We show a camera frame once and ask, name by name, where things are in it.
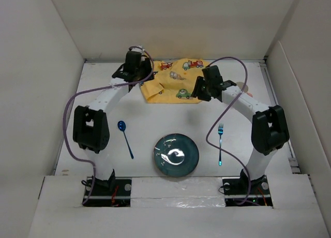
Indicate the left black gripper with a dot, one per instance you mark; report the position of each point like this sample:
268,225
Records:
146,64

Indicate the yellow car-print cloth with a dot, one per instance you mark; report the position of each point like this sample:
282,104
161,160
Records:
173,81

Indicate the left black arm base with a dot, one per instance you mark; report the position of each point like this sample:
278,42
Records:
118,196

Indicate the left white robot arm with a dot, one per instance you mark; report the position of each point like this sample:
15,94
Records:
90,123

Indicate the blue metal spoon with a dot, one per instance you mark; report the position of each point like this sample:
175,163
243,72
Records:
122,127

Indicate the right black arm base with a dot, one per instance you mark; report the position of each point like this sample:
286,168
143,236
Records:
236,192

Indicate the pink and white cup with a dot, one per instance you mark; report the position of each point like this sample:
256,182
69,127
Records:
245,88

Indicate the blue metal fork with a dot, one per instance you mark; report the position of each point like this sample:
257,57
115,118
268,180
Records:
220,133

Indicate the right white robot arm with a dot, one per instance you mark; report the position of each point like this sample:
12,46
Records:
269,130

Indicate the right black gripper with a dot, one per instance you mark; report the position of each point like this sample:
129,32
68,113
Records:
197,91

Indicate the dark teal ceramic plate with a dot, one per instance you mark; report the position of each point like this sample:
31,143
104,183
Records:
176,155

